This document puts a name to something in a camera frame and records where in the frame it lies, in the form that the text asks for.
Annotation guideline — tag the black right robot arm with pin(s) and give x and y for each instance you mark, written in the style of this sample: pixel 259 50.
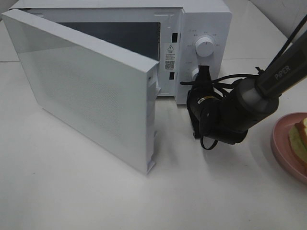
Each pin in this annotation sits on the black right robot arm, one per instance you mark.
pixel 225 112

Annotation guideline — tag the white microwave oven body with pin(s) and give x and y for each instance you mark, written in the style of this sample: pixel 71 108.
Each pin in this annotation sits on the white microwave oven body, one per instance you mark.
pixel 131 32

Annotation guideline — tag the sandwich with lettuce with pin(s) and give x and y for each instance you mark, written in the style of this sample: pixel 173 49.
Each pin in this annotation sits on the sandwich with lettuce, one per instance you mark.
pixel 298 141

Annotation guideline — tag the lower white timer knob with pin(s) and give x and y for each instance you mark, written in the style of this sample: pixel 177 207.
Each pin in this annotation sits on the lower white timer knob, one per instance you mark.
pixel 194 74

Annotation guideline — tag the upper white power knob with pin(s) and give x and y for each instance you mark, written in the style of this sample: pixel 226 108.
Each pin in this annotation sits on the upper white power knob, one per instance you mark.
pixel 205 46

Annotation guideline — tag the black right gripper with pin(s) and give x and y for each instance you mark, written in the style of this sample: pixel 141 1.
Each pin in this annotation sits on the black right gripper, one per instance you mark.
pixel 202 103

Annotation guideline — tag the pink round plate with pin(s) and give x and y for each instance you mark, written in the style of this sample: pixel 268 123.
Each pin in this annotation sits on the pink round plate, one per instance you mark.
pixel 281 147

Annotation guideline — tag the white warning sticker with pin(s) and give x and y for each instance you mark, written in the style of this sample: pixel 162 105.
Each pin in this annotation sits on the white warning sticker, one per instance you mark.
pixel 170 56

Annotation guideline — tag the white microwave door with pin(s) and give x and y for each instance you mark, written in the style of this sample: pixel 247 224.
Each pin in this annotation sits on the white microwave door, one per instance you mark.
pixel 102 90

